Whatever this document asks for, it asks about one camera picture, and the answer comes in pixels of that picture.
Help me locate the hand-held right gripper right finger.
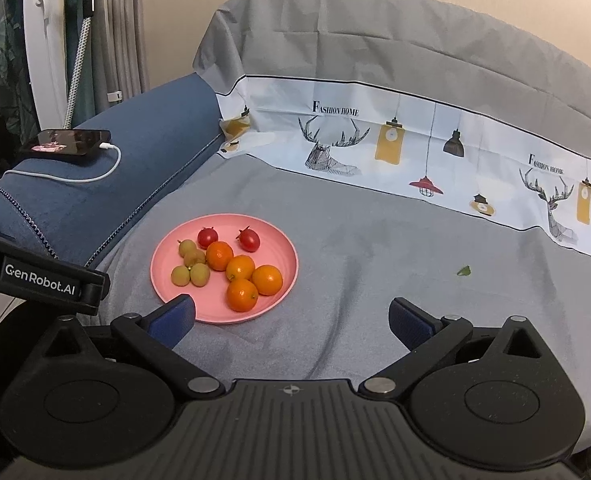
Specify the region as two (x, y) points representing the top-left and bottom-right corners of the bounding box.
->
(358, 297), (551, 401)

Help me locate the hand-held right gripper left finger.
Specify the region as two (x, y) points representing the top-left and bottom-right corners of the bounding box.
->
(35, 294), (226, 401)

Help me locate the small orange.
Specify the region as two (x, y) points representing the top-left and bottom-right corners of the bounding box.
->
(251, 264), (284, 296)
(226, 278), (259, 313)
(205, 241), (234, 272)
(226, 255), (256, 282)

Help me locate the pink plate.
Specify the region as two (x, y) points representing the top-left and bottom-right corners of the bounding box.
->
(150, 214), (300, 325)

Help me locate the black smartphone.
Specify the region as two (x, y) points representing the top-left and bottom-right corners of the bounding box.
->
(19, 129), (112, 163)

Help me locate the blue cushion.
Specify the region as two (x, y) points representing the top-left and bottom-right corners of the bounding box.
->
(0, 72), (223, 266)

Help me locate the grey curtain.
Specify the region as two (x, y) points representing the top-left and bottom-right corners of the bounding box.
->
(88, 0), (151, 111)

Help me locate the white charging cable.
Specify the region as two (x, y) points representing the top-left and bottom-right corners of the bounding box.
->
(2, 142), (122, 184)

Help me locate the striped braided hose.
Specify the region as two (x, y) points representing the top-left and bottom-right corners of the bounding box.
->
(62, 15), (94, 131)

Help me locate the white door frame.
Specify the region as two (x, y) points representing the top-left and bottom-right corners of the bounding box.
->
(22, 0), (76, 131)

